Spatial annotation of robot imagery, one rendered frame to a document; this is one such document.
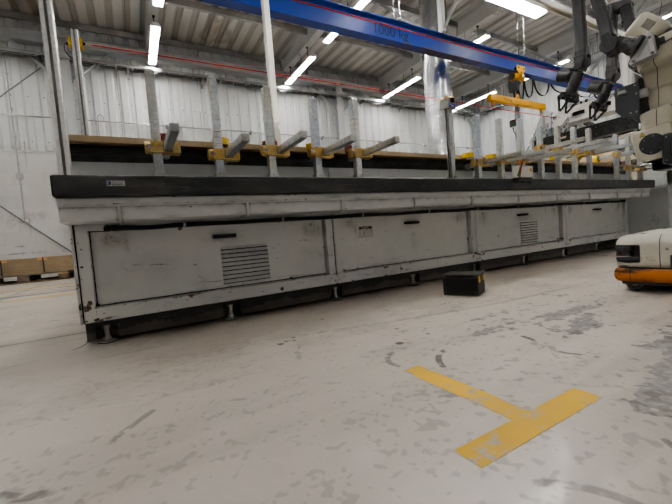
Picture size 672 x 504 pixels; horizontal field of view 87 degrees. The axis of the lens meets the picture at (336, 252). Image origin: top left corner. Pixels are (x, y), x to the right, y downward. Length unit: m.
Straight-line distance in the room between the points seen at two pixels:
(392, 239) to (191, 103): 7.69
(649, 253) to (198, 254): 2.18
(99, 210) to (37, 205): 7.32
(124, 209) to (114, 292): 0.43
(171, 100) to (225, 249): 7.71
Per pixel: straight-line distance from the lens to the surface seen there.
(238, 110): 9.74
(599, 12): 2.57
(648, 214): 5.34
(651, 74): 2.56
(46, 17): 1.89
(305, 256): 2.10
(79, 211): 1.70
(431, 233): 2.68
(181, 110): 9.44
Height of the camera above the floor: 0.41
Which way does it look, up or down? 3 degrees down
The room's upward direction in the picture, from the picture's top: 5 degrees counter-clockwise
